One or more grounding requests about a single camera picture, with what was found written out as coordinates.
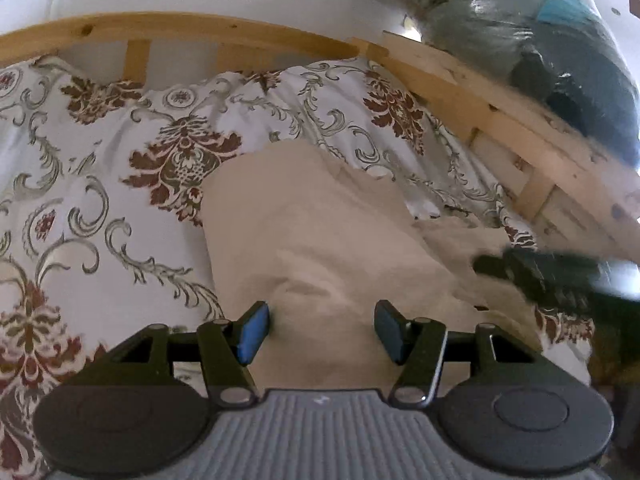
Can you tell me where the plastic bag of clothes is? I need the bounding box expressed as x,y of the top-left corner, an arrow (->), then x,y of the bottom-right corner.
405,0 -> 639,167

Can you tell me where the white floral bed quilt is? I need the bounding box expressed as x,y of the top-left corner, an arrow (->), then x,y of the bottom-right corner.
0,54 -> 597,480

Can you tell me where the beige hooded jacket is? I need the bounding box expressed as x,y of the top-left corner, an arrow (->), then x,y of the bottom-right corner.
201,141 -> 541,390

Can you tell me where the wooden bed frame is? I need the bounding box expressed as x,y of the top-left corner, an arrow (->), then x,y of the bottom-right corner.
1,12 -> 639,260

